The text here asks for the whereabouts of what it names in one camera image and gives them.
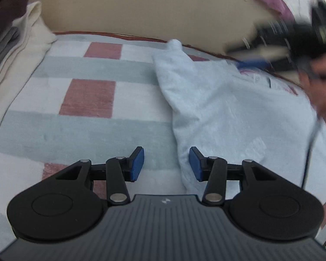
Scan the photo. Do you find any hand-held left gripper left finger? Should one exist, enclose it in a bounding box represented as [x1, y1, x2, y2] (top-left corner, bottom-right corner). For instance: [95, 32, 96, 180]
[56, 146, 145, 206]

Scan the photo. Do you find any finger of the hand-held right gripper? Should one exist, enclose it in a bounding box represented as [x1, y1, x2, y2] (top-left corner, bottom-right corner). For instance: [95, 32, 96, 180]
[235, 57, 302, 72]
[225, 19, 291, 56]

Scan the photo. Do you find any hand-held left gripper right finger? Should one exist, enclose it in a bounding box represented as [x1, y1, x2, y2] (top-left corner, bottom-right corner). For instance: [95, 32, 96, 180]
[189, 146, 278, 206]

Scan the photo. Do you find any light blue fleece garment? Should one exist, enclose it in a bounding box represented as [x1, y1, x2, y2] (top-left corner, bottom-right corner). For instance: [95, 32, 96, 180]
[151, 38, 326, 204]

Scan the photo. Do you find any person's right hand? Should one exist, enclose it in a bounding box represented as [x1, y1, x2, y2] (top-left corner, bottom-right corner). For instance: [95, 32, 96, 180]
[299, 54, 326, 127]

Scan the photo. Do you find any checked pink grey blanket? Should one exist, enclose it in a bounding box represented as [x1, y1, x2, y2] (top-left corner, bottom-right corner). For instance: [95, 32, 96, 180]
[0, 31, 326, 253]

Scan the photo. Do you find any cream folded blanket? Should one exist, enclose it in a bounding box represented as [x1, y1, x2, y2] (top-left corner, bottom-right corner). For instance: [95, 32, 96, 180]
[0, 1, 57, 147]

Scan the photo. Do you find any grey folded garment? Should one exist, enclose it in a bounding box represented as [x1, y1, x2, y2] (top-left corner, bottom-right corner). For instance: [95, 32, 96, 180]
[0, 26, 21, 80]

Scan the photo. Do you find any dark brown folded garment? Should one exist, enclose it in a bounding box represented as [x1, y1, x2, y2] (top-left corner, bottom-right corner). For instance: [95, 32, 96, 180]
[0, 0, 30, 41]

